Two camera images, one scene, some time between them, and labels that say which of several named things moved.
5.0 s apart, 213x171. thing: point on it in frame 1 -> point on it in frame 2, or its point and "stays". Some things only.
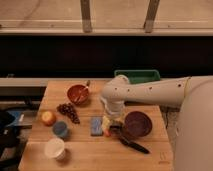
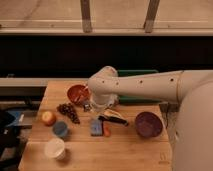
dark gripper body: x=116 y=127 -> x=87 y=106
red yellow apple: x=48 y=118 stays
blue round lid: x=60 y=128 stays
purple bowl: x=138 y=124 -> x=149 y=124
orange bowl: x=78 y=94 stays
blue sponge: x=97 y=126 stays
